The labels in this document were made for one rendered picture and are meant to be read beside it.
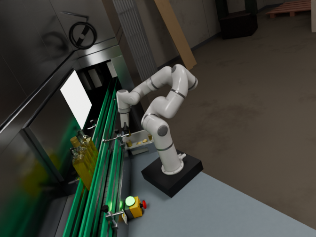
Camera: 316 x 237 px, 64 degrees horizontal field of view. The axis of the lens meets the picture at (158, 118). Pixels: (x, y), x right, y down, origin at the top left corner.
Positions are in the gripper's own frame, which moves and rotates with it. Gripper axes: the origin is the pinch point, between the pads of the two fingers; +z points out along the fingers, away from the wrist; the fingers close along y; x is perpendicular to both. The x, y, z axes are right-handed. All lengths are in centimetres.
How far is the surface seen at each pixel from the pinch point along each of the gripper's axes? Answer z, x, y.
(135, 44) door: 22, 1, -360
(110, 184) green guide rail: -3, -5, 52
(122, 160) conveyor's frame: 4.8, -1.7, 24.5
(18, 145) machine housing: -27, -42, 50
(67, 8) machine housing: -70, -42, -74
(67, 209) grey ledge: 12, -28, 51
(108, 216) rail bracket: -4, -4, 71
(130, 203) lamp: 7, 3, 55
